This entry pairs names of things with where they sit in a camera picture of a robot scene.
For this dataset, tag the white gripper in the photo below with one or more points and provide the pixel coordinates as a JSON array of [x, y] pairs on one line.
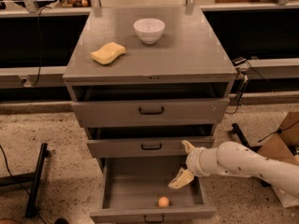
[[194, 161]]

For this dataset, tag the small orange fruit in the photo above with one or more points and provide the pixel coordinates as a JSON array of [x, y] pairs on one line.
[[163, 202]]

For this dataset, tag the grey bottom drawer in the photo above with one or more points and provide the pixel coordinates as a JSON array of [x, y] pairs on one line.
[[132, 187]]

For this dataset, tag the grey drawer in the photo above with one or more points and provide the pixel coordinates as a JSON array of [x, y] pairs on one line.
[[132, 187], [150, 112], [146, 147]]

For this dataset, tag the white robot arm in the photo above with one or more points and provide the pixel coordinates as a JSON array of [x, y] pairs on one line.
[[233, 159]]

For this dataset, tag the grey top drawer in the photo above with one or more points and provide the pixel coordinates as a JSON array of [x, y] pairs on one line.
[[150, 112]]

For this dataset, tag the grey middle drawer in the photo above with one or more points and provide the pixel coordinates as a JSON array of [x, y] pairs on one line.
[[146, 147]]

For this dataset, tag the grey drawer cabinet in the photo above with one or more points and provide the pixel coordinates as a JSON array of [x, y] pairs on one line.
[[187, 62]]

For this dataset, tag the black metal leg right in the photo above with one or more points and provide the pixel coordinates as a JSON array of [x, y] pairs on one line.
[[236, 130]]

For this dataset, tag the brown cardboard box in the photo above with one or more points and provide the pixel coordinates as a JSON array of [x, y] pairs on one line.
[[283, 144]]

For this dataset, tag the yellow sponge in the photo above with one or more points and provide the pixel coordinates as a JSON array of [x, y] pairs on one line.
[[108, 53]]

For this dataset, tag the white ceramic bowl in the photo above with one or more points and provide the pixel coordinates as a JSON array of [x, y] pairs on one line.
[[149, 31]]

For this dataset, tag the black metal stand left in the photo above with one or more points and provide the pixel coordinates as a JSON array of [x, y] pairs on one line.
[[33, 178]]

